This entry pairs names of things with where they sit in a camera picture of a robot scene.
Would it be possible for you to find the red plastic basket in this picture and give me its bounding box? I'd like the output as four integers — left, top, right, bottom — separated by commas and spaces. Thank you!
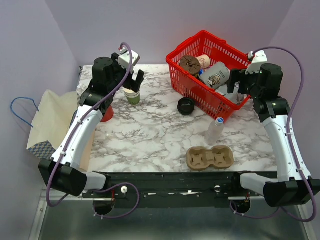
166, 30, 249, 120

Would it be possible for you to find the paper takeout bag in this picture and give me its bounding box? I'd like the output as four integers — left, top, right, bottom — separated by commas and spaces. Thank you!
10, 89, 96, 173

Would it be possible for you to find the clear plastic bottle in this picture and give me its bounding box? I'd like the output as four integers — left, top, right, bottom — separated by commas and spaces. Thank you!
205, 117, 224, 146

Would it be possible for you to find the brown cardboard disc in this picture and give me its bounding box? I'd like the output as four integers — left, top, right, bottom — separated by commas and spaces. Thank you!
179, 55, 201, 77

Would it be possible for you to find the purple cable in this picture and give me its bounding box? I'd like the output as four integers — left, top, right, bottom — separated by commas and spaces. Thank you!
46, 42, 140, 220
229, 46, 318, 223

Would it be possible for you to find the stack of black lids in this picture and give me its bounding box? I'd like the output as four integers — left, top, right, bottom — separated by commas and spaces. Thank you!
177, 97, 195, 116

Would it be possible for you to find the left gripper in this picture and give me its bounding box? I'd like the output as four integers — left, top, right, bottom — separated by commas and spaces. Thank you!
107, 53, 145, 94

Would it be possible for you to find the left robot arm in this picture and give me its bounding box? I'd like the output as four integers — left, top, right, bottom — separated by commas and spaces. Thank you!
38, 49, 145, 198

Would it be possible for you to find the grey coffee bag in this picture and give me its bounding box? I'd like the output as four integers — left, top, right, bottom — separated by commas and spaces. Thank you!
199, 61, 231, 90

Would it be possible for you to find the red ribbed cup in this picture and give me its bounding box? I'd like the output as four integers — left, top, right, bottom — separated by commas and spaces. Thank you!
100, 105, 114, 123

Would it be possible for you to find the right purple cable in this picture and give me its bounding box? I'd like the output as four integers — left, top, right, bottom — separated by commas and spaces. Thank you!
229, 46, 318, 223

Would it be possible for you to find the cardboard cup carrier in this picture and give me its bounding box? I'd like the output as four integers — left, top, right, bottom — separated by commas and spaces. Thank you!
186, 145, 234, 171

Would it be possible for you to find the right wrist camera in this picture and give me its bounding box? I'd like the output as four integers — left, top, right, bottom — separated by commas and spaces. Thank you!
245, 50, 268, 75

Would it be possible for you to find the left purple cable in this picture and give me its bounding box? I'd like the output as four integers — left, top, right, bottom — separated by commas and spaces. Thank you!
46, 42, 140, 220

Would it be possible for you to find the green paper cup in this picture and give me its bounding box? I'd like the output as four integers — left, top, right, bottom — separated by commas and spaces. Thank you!
123, 88, 140, 106

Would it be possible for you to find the pink patterned cup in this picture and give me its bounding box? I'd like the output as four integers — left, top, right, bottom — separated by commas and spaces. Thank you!
196, 54, 211, 69

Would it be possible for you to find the grey crumpled pouch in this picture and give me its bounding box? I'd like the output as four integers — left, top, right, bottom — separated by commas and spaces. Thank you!
215, 84, 246, 105

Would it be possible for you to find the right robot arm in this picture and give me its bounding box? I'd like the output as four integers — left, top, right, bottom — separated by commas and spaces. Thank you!
227, 63, 320, 207

